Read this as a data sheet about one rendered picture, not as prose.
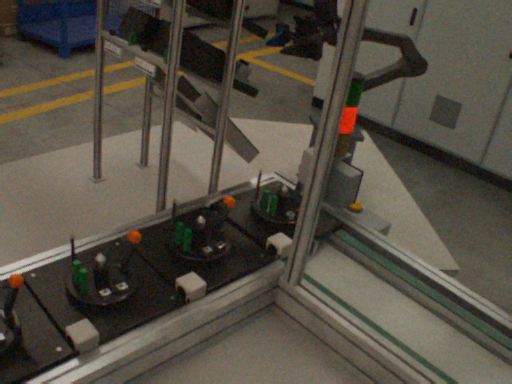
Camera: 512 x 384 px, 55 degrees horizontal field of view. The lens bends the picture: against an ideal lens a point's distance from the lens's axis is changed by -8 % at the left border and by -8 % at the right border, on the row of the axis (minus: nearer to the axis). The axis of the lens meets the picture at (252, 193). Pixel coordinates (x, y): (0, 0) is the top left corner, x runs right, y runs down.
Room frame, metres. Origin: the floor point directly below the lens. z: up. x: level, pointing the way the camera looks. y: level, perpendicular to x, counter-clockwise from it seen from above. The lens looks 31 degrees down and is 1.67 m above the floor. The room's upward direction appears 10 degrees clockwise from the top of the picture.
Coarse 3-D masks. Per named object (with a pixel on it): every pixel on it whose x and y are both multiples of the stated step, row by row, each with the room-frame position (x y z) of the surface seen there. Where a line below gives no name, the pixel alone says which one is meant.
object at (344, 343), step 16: (288, 256) 1.02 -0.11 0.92; (288, 288) 0.86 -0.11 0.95; (288, 304) 0.86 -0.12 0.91; (304, 304) 0.83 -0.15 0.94; (320, 304) 0.82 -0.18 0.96; (288, 320) 0.85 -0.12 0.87; (304, 320) 0.82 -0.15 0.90; (320, 320) 0.80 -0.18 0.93; (336, 320) 0.78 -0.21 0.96; (304, 336) 0.81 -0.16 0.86; (320, 336) 0.79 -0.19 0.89; (336, 336) 0.77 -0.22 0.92; (352, 336) 0.75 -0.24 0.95; (336, 352) 0.76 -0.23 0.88; (352, 352) 0.74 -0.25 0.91; (368, 352) 0.72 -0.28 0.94; (384, 352) 0.70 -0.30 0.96; (352, 368) 0.73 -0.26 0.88; (368, 368) 0.71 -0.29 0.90; (384, 368) 0.69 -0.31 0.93; (400, 368) 0.67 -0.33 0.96
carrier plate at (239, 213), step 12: (276, 180) 1.28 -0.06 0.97; (252, 192) 1.19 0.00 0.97; (288, 192) 1.23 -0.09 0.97; (216, 204) 1.11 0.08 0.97; (240, 204) 1.13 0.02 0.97; (228, 216) 1.06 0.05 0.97; (240, 216) 1.07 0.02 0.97; (252, 216) 1.08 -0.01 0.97; (240, 228) 1.03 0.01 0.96; (252, 228) 1.03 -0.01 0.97; (264, 228) 1.04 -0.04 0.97; (252, 240) 1.00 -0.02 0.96; (264, 240) 0.99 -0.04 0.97
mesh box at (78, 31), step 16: (16, 0) 5.19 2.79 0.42; (32, 0) 5.06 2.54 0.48; (48, 0) 4.91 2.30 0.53; (64, 0) 4.77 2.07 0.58; (80, 0) 4.95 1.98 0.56; (96, 0) 5.12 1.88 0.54; (112, 0) 5.31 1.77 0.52; (128, 0) 5.50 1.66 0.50; (32, 16) 5.06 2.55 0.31; (48, 16) 4.91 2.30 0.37; (64, 16) 4.78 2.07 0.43; (80, 16) 4.95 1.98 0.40; (96, 16) 5.13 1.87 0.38; (112, 16) 5.32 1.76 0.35; (32, 32) 5.05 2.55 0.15; (48, 32) 4.92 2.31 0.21; (64, 32) 4.78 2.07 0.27; (80, 32) 4.96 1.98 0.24; (64, 48) 4.77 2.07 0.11
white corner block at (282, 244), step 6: (276, 234) 0.99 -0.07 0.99; (282, 234) 1.00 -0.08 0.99; (270, 240) 0.97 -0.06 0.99; (276, 240) 0.97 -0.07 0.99; (282, 240) 0.97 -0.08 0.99; (288, 240) 0.98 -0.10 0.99; (270, 246) 0.96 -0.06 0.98; (276, 246) 0.96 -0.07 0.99; (282, 246) 0.95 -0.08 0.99; (288, 246) 0.96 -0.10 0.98; (270, 252) 0.96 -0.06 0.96; (276, 252) 0.95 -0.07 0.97; (282, 252) 0.95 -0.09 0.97; (288, 252) 0.97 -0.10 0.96; (276, 258) 0.95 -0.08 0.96; (282, 258) 0.96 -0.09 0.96
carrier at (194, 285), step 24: (192, 216) 1.04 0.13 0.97; (216, 216) 1.05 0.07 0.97; (144, 240) 0.91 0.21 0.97; (168, 240) 0.90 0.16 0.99; (192, 240) 0.92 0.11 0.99; (216, 240) 0.93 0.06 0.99; (240, 240) 0.98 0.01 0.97; (168, 264) 0.85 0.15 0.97; (192, 264) 0.85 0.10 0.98; (216, 264) 0.87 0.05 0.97; (240, 264) 0.89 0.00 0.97; (264, 264) 0.91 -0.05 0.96; (192, 288) 0.76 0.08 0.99; (216, 288) 0.81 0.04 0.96
